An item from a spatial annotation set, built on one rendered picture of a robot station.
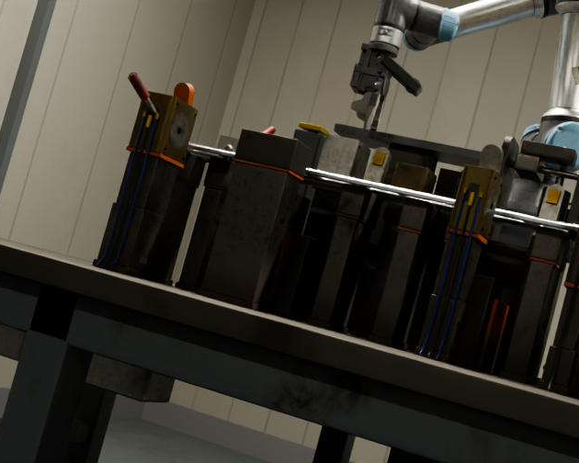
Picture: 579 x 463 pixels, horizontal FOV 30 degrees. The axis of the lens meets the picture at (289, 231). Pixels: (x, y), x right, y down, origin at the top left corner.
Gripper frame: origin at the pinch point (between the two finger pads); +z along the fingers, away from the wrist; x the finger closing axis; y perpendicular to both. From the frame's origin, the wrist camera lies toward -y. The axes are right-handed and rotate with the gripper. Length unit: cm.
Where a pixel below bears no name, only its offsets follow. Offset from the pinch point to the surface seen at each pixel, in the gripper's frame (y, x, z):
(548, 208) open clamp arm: -45, 26, 13
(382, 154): -8.0, 21.0, 8.6
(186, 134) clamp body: 28, 45, 17
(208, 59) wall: 132, -233, -60
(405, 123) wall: 33, -248, -52
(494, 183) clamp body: -35, 58, 15
